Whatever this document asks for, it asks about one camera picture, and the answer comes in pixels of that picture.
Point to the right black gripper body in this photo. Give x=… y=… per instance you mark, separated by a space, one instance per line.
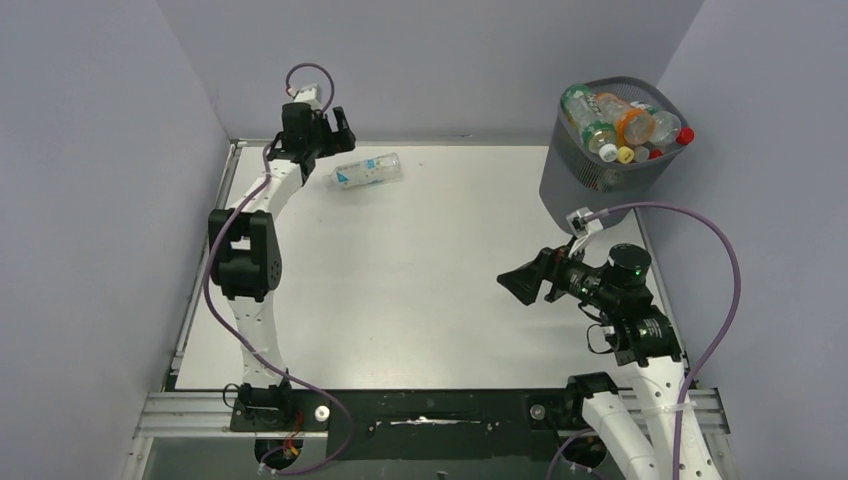
x=584 y=281

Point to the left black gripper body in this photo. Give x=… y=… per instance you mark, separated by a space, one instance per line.
x=325 y=143

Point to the clear bottle blue white label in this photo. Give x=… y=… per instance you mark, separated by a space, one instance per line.
x=371 y=171

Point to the yellow juice bottle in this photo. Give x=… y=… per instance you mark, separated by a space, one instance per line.
x=625 y=155

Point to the orange drink bottle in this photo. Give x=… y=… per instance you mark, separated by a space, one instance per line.
x=634 y=126

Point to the green label tea bottle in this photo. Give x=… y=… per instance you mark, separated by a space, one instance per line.
x=595 y=130

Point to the red label bottle red cap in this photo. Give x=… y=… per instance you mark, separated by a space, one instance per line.
x=685 y=137

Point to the clear bottle green label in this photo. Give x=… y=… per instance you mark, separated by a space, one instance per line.
x=667 y=128

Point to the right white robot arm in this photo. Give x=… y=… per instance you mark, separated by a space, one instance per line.
x=646 y=350

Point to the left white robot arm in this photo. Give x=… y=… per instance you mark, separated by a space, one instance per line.
x=245 y=261

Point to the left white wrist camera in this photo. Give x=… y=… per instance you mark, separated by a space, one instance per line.
x=310 y=94

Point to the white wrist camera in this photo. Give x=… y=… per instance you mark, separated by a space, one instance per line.
x=310 y=94
x=584 y=224

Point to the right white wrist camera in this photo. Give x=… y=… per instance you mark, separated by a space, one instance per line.
x=584 y=224

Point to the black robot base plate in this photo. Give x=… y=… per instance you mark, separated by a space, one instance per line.
x=409 y=424

